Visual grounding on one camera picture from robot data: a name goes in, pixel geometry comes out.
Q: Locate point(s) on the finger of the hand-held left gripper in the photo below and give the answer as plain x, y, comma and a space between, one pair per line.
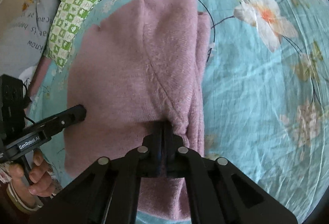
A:
72, 116

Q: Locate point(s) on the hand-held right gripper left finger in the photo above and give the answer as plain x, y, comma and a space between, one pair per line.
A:
123, 175

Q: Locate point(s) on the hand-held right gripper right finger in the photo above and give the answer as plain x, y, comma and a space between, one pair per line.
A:
205, 177

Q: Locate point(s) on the pink knitted sweater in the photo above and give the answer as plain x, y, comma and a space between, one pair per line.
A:
138, 65

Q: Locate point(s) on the person's left hand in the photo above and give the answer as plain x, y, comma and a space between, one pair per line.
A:
42, 177

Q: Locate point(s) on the grey printed pillow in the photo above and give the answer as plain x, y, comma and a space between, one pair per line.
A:
25, 41

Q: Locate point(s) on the pale wrist bangle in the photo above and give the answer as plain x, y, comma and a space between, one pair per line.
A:
19, 202

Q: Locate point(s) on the green checkered pillow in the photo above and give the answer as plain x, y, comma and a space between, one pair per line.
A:
68, 26

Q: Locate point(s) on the teal floral bedsheet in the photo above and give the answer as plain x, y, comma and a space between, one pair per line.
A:
257, 85

